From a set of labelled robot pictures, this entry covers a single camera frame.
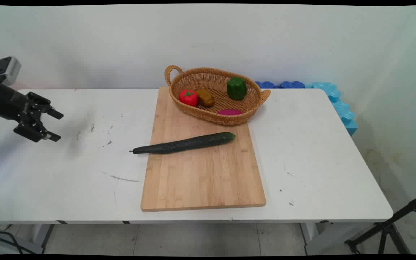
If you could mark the brown toy potato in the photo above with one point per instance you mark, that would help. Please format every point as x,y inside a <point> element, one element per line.
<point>205,98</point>

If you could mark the dark blue foam piece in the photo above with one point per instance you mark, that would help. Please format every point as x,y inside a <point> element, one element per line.
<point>293,85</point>
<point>265,85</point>

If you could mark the red toy tomato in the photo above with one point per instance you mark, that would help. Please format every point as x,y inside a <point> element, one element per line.
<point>188,98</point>

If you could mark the light blue foam mat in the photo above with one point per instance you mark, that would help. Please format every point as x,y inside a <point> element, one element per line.
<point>341,108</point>

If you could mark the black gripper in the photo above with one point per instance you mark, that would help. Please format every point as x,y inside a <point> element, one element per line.
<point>7,101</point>

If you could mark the woven wicker basket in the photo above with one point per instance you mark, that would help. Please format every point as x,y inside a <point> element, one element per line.
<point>211,81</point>

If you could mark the long dark green cucumber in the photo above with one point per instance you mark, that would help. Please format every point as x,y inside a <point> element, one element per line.
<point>186,143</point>

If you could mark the grey floor base plate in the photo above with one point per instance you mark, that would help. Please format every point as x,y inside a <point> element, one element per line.
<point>2,245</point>

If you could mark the wooden cutting board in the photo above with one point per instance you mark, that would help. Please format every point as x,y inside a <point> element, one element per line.
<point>202,173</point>

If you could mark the magenta toy vegetable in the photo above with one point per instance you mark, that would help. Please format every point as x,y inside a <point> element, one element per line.
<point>229,112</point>

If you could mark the green toy bell pepper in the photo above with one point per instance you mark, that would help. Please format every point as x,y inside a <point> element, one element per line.
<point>237,88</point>

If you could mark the white table leg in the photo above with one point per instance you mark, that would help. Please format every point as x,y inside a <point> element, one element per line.
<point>320,238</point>
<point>42,234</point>

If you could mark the black tripod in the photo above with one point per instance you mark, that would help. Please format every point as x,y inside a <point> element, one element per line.
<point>386,227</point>

